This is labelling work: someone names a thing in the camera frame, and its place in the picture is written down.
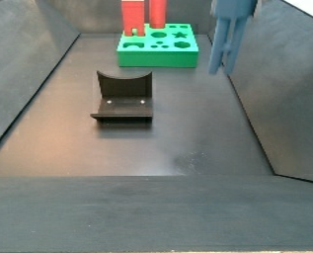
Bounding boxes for green shape sorting board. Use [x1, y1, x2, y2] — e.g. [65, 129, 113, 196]
[116, 24, 199, 67]

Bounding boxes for red cylinder block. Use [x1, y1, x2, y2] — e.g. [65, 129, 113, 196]
[150, 0, 166, 29]

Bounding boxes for black curved holder stand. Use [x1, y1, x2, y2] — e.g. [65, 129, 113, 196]
[89, 71, 154, 121]

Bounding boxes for red rectangular legged block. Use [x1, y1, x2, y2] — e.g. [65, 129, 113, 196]
[121, 0, 146, 37]

